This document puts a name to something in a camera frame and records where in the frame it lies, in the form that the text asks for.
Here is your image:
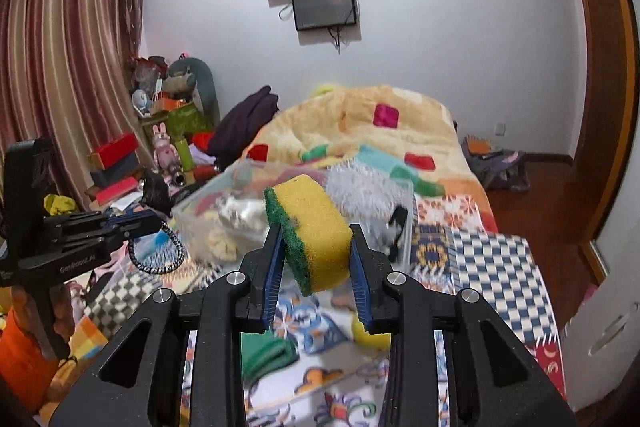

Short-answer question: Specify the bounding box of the white drawstring cloth pouch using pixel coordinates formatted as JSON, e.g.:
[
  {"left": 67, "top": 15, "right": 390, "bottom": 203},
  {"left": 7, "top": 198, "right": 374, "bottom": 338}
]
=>
[{"left": 205, "top": 195, "right": 269, "bottom": 263}]

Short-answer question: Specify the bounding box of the yellow green scrub sponge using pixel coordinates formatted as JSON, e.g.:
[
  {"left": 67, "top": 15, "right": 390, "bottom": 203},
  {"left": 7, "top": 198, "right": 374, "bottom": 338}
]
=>
[{"left": 264, "top": 174, "right": 352, "bottom": 296}]

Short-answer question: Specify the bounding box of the red box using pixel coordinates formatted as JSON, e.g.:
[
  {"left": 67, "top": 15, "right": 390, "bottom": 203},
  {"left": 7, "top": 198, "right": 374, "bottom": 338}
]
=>
[{"left": 88, "top": 132, "right": 138, "bottom": 170}]

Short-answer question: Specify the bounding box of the white wardrobe with hearts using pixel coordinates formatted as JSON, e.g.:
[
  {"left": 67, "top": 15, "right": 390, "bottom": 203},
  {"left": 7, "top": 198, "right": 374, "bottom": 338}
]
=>
[{"left": 560, "top": 0, "right": 640, "bottom": 413}]

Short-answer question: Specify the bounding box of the pink bunny plush toy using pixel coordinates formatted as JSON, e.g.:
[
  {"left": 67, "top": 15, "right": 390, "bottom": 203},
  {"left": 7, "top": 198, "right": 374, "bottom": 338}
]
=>
[{"left": 152, "top": 122, "right": 181, "bottom": 173}]

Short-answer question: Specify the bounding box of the yellow fuzzy ball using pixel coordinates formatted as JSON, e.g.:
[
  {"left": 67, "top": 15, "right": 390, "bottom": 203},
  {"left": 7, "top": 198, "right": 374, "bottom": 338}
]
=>
[{"left": 350, "top": 311, "right": 393, "bottom": 351}]

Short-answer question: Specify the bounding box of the green bottle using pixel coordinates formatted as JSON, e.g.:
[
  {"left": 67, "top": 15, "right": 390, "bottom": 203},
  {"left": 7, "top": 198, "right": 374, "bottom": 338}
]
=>
[{"left": 174, "top": 138, "right": 194, "bottom": 171}]

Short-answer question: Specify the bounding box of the green knitted cloth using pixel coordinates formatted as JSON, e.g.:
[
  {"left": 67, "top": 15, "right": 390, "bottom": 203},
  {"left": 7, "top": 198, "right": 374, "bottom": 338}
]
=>
[{"left": 241, "top": 332, "right": 299, "bottom": 386}]

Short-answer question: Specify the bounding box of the clear plastic storage bin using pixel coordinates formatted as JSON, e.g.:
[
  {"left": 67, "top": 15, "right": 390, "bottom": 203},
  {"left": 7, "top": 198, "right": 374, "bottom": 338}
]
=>
[{"left": 172, "top": 160, "right": 414, "bottom": 271}]

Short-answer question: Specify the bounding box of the red thermos bottle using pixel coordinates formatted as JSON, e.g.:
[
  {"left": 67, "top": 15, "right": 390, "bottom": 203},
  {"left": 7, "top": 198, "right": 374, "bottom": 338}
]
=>
[{"left": 192, "top": 165, "right": 220, "bottom": 182}]

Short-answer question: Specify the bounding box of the green box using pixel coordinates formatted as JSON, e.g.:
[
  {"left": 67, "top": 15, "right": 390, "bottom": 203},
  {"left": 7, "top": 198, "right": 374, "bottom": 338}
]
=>
[{"left": 140, "top": 103, "right": 213, "bottom": 142}]

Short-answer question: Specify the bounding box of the patterned patchwork bed cover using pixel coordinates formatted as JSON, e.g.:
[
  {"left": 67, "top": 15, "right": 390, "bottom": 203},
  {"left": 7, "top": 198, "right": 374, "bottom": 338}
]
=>
[{"left": 51, "top": 227, "right": 575, "bottom": 426}]

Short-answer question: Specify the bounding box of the green dinosaur plush toy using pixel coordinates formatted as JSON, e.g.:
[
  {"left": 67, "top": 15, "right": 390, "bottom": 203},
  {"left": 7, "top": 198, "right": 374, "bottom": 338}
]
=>
[{"left": 163, "top": 57, "right": 220, "bottom": 126}]

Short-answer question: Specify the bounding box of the dark purple jacket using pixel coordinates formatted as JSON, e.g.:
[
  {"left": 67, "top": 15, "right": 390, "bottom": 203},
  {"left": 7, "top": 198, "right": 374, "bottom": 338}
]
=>
[{"left": 206, "top": 86, "right": 279, "bottom": 170}]

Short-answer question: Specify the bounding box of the bag on floor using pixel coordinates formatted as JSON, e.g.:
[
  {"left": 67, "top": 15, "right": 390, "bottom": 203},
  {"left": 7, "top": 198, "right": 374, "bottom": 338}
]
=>
[{"left": 461, "top": 135, "right": 530, "bottom": 192}]

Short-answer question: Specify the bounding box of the striped red curtain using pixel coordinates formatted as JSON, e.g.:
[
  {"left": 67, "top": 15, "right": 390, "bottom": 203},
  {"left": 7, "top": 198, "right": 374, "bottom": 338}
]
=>
[{"left": 1, "top": 0, "right": 143, "bottom": 207}]

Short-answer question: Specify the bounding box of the colourful patchwork fleece blanket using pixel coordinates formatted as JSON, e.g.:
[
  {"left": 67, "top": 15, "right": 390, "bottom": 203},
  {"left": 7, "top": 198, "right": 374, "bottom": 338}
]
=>
[{"left": 243, "top": 86, "right": 498, "bottom": 232}]

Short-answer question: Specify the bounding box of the brown wooden door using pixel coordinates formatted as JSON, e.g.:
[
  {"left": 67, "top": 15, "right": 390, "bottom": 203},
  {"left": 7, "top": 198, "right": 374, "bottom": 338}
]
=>
[{"left": 573, "top": 0, "right": 639, "bottom": 283}]

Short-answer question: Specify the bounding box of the black beaded bracelet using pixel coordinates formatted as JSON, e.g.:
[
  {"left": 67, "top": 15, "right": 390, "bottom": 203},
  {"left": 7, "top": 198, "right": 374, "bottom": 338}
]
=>
[{"left": 127, "top": 221, "right": 188, "bottom": 277}]

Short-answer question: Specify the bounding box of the small dark wall monitor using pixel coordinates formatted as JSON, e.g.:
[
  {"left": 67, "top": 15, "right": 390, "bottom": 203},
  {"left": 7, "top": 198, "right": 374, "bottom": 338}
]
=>
[{"left": 292, "top": 0, "right": 357, "bottom": 31}]

